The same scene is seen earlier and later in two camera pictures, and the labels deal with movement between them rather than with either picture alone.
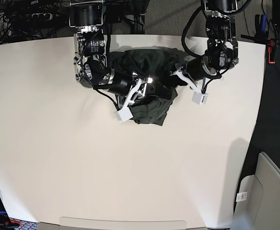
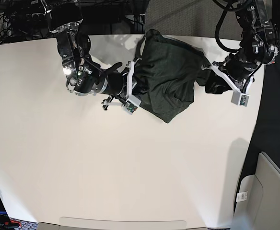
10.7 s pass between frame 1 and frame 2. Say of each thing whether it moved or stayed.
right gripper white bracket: moved
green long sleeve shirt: moved
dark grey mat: stayed
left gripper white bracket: moved
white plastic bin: stayed
